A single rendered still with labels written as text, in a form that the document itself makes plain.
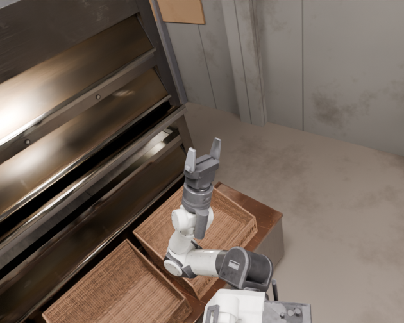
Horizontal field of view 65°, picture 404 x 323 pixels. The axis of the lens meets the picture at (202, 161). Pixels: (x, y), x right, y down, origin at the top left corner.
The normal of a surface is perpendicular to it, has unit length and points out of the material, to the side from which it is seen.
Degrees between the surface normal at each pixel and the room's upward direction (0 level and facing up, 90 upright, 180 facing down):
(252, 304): 0
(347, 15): 90
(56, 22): 90
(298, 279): 0
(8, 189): 70
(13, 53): 90
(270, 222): 0
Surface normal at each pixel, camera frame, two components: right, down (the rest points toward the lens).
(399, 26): -0.61, 0.62
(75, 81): 0.61, 0.07
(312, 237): -0.22, -0.72
